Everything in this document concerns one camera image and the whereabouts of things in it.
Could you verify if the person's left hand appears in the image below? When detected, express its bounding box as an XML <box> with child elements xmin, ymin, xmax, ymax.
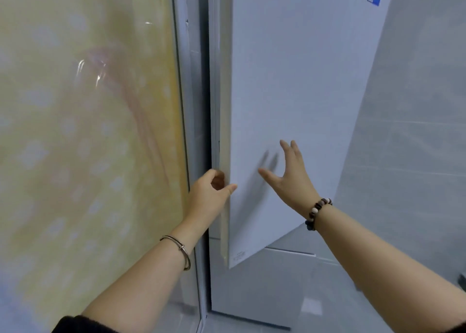
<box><xmin>181</xmin><ymin>168</ymin><xmax>238</xmax><ymax>238</ymax></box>

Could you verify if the person's right hand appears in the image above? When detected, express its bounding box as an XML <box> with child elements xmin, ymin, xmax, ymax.
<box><xmin>257</xmin><ymin>139</ymin><xmax>322</xmax><ymax>217</ymax></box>

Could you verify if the white refrigerator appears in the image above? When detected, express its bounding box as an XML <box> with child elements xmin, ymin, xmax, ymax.
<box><xmin>198</xmin><ymin>0</ymin><xmax>398</xmax><ymax>332</ymax></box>

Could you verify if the person's left forearm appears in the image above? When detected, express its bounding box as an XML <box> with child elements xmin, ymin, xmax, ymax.
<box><xmin>82</xmin><ymin>221</ymin><xmax>201</xmax><ymax>333</ymax></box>

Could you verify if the person's right forearm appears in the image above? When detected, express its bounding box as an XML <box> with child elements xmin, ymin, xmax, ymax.
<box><xmin>315</xmin><ymin>205</ymin><xmax>466</xmax><ymax>333</ymax></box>

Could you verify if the person's black left sleeve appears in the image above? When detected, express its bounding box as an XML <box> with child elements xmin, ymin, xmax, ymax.
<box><xmin>50</xmin><ymin>315</ymin><xmax>121</xmax><ymax>333</ymax></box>

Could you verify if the silver bangle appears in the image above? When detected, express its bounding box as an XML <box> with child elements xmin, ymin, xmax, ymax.
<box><xmin>159</xmin><ymin>235</ymin><xmax>192</xmax><ymax>271</ymax></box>

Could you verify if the white framed glass door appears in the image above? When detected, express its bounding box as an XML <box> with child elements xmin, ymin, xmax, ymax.
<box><xmin>0</xmin><ymin>0</ymin><xmax>212</xmax><ymax>333</ymax></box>

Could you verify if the yellow dotted curtain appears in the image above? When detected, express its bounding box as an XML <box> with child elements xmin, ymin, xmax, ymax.
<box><xmin>0</xmin><ymin>0</ymin><xmax>190</xmax><ymax>333</ymax></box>

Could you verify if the brown white beaded bracelet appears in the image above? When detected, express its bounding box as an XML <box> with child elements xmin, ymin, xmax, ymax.
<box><xmin>305</xmin><ymin>197</ymin><xmax>333</xmax><ymax>231</ymax></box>

